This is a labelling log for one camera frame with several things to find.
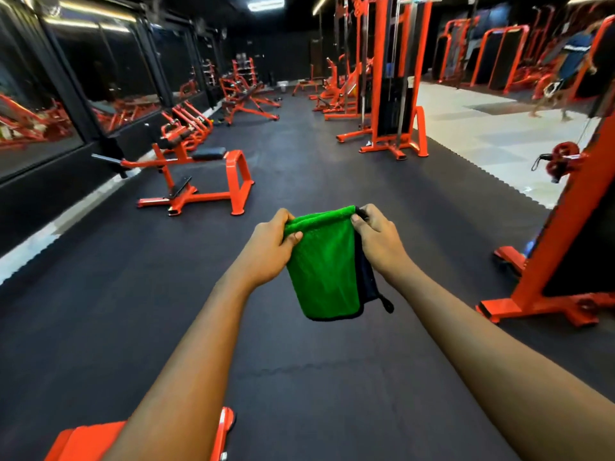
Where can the orange plate-loaded press machine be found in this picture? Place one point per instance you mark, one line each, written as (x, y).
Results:
(338, 88)

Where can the orange dumbbell rack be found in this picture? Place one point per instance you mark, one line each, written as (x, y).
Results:
(245, 69)

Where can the orange incline bench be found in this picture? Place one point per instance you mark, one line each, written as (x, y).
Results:
(247, 100)

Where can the person's right forearm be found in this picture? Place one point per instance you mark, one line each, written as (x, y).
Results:
(504, 369)

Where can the large wall mirror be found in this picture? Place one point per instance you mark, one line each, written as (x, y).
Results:
(175, 59)
(108, 69)
(29, 95)

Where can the orange lever row machine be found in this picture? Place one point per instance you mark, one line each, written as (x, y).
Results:
(190, 124)

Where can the orange machine frame with pulley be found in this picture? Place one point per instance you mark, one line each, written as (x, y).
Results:
(562, 225)

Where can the orange flat bench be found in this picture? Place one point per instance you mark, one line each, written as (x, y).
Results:
(307, 83)

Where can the green microfiber cloth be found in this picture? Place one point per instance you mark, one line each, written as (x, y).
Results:
(329, 266)

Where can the person's left forearm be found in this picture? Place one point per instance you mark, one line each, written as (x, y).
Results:
(187, 379)

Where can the person's left hand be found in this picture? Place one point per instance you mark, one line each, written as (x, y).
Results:
(262, 254)

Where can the person's left thumb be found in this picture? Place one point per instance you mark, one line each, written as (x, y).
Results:
(294, 239)

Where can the person's right hand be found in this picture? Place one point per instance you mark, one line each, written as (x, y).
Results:
(382, 242)

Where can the person's right thumb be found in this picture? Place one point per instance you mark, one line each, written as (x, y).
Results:
(360, 224)

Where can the orange seated calf machine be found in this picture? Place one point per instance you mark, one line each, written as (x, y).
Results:
(187, 175)

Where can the orange bench frame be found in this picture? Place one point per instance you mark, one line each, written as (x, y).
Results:
(144, 439)

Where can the ceiling light panel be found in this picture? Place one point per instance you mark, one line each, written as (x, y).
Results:
(265, 3)

